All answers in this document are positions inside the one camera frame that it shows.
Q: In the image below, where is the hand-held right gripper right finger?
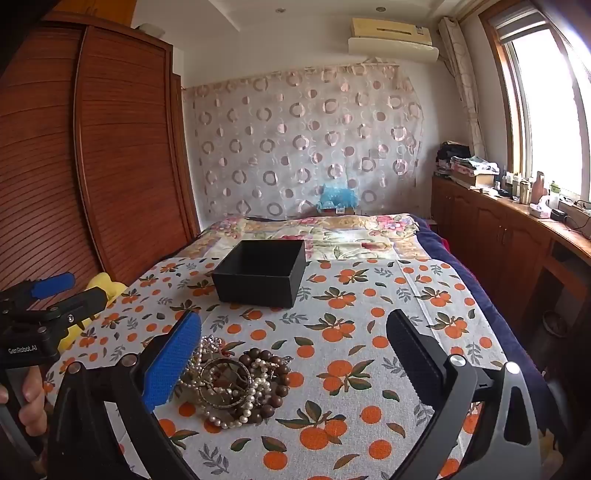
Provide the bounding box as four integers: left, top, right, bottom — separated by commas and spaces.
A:
385, 309, 543, 480

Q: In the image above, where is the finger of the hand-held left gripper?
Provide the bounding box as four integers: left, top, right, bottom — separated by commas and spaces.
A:
0, 272, 76, 312
41, 287, 108, 334

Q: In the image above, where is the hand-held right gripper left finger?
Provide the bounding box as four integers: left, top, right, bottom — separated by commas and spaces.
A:
46, 310, 202, 480

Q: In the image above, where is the silver chain necklace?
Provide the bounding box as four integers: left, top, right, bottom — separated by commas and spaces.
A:
179, 335, 228, 393

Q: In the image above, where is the pile of beaded jewelry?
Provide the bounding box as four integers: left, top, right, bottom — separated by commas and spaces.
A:
202, 357, 289, 429

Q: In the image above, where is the black cardboard box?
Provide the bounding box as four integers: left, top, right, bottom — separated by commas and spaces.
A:
211, 239, 307, 309

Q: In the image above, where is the person's left hand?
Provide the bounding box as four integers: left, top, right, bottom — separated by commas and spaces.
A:
0, 367, 49, 435

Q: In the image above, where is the yellow cloth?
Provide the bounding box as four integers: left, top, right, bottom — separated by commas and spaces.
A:
59, 272, 129, 352

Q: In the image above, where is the orange fruit print cloth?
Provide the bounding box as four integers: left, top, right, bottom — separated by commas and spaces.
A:
46, 256, 514, 480

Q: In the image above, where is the dark blue blanket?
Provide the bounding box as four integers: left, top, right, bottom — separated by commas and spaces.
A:
410, 215, 557, 418

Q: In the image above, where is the brown wooden wardrobe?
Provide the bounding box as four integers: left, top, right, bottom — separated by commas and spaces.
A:
0, 11, 202, 319

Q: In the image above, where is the floral bedspread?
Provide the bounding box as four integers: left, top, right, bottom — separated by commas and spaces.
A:
175, 213, 423, 265

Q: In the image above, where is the round bowl on floor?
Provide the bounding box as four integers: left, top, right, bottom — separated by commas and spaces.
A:
542, 310, 570, 334

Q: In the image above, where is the long wooden cabinet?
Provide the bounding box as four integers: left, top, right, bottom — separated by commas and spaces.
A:
431, 174, 591, 354

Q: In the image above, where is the blue plastic bag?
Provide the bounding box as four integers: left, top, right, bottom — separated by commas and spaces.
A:
318, 184, 359, 212

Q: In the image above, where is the row of small bottles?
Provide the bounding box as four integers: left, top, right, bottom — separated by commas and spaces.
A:
500, 171, 533, 205

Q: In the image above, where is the pile of clothes and books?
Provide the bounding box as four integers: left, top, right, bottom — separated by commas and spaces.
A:
435, 141, 502, 189

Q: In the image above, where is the pale patterned window curtain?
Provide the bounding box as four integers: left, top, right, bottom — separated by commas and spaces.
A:
438, 16, 489, 161

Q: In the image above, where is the wooden framed window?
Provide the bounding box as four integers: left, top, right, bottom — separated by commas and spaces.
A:
479, 0, 591, 206

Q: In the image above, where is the white air conditioner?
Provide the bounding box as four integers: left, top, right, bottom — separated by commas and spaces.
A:
347, 17, 439, 64

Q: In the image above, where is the circle patterned wall curtain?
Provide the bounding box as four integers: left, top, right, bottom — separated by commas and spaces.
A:
181, 64, 426, 221

